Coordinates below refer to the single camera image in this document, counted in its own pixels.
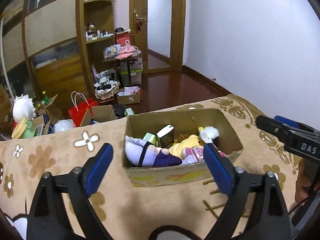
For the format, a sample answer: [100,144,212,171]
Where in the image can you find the pink plush toy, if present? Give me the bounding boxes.
[180,146,227,166]

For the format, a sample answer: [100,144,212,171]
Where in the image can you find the open cardboard box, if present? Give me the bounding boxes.
[122,109,243,187]

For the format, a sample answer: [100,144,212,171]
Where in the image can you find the wooden corner shelf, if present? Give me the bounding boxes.
[76,0,114,97]

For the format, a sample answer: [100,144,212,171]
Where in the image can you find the white-haired blindfolded plush doll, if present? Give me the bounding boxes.
[125,135,182,167]

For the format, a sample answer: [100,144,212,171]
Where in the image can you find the green frog plush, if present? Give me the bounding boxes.
[11,118,35,139]

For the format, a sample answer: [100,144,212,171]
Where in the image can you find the black barcode box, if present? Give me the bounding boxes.
[156,125,174,148]

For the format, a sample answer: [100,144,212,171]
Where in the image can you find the yellow duck plush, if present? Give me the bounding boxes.
[169,134,204,158]

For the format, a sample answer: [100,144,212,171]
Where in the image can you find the small black side table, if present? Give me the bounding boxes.
[102,56,143,87]

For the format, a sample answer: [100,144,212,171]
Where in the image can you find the beige flower pattern blanket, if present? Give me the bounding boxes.
[1,95,300,239]

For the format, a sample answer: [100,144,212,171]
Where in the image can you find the person's hand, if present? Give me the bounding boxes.
[295,159,318,204]

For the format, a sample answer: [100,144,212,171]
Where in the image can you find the green tissue pack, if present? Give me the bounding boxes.
[143,132,157,146]

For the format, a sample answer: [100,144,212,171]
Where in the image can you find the wooden wardrobe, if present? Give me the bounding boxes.
[1,0,91,107]

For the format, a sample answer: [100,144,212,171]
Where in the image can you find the wooden door with glass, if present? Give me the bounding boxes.
[129,0,186,74]

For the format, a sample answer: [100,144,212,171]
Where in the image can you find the wicker basket with clothes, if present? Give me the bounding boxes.
[94,69,120,100]

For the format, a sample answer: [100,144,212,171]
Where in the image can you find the pink folded clothes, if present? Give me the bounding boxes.
[116,45,140,60]

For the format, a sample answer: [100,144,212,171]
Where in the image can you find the green glass bottle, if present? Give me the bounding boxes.
[42,91,50,106]

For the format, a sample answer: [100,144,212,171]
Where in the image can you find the red paper gift bag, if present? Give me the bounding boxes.
[68,91,99,127]

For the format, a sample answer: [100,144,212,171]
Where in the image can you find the white fluffy pompom plush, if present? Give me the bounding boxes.
[198,126,219,144]

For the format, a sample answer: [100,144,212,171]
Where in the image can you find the large white spiky-hair plush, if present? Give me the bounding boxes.
[12,94,36,124]

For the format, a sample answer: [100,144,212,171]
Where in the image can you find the small cardboard box with papers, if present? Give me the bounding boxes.
[117,86,141,105]

